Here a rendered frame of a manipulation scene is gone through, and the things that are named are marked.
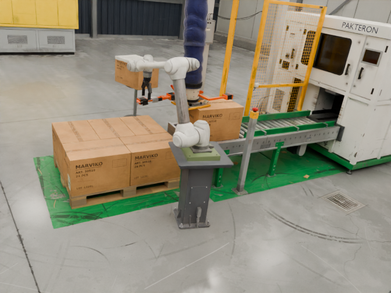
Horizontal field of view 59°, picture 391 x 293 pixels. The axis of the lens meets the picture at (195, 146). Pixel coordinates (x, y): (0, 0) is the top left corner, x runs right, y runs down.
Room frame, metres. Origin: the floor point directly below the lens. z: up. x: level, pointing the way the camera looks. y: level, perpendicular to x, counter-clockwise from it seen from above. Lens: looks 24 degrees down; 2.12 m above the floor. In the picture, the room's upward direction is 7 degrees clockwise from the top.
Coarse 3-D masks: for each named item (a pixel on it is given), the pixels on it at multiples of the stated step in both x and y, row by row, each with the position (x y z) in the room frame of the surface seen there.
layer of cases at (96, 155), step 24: (96, 120) 3.88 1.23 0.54; (120, 120) 3.98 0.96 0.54; (144, 120) 4.08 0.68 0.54; (72, 144) 3.16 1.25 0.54; (96, 144) 3.23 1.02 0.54; (120, 144) 3.30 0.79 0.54; (144, 144) 3.37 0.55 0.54; (168, 144) 3.45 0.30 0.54; (72, 168) 2.83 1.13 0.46; (96, 168) 2.95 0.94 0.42; (120, 168) 3.08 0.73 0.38; (144, 168) 3.22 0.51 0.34; (168, 168) 3.37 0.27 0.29; (72, 192) 2.82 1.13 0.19
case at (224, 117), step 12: (204, 108) 3.62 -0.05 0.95; (216, 108) 3.67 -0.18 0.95; (228, 108) 3.73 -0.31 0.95; (240, 108) 3.82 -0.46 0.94; (192, 120) 3.64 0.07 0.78; (204, 120) 3.58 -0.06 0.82; (216, 120) 3.66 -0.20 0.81; (228, 120) 3.75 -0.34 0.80; (240, 120) 3.84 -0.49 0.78; (216, 132) 3.67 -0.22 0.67; (228, 132) 3.76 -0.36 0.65
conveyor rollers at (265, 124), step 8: (264, 120) 4.67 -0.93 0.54; (272, 120) 4.68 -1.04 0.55; (280, 120) 4.78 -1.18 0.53; (288, 120) 4.78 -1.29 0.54; (296, 120) 4.88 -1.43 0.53; (304, 120) 4.88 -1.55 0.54; (240, 128) 4.24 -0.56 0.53; (256, 128) 4.27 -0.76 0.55; (264, 128) 4.30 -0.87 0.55; (240, 136) 3.95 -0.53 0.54
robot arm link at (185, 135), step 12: (168, 60) 2.82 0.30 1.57; (180, 60) 2.85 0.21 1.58; (168, 72) 2.79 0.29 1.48; (180, 72) 2.81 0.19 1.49; (180, 84) 2.81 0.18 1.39; (180, 96) 2.79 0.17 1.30; (180, 108) 2.77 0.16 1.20; (180, 120) 2.75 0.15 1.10; (180, 132) 2.69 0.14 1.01; (192, 132) 2.73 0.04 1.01; (180, 144) 2.64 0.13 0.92; (192, 144) 2.72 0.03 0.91
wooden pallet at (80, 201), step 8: (64, 184) 3.18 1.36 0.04; (144, 184) 3.22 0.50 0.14; (168, 184) 3.38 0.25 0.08; (176, 184) 3.44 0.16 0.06; (96, 192) 2.94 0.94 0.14; (104, 192) 2.99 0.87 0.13; (120, 192) 3.16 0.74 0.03; (128, 192) 3.13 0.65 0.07; (136, 192) 3.22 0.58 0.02; (144, 192) 3.24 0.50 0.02; (152, 192) 3.28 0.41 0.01; (72, 200) 2.82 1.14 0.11; (80, 200) 2.86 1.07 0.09; (88, 200) 2.97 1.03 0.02; (96, 200) 2.99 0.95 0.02; (104, 200) 3.01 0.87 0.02; (112, 200) 3.04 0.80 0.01; (72, 208) 2.82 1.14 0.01
